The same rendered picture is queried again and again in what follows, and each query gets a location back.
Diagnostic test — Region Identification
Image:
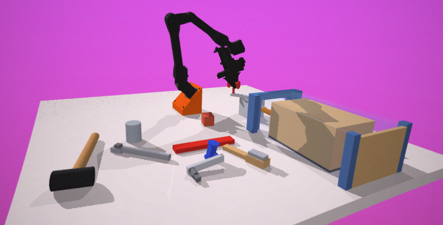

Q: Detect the black mallet with wooden handle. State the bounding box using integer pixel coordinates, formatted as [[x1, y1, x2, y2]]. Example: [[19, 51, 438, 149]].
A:
[[49, 133, 99, 192]]

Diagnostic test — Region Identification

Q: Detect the wooden brush with grey bristles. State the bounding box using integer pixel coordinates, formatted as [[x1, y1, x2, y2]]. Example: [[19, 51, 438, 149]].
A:
[[223, 144, 271, 169]]

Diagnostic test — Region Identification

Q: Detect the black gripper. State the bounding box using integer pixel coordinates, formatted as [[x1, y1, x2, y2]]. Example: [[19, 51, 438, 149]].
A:
[[217, 57, 244, 89]]

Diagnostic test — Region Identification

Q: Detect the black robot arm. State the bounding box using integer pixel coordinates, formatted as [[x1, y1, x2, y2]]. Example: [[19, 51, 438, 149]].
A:
[[164, 11, 245, 99]]

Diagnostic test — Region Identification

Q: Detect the grey metal rod with square end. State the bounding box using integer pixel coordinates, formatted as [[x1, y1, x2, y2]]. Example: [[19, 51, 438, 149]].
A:
[[110, 143, 171, 161]]

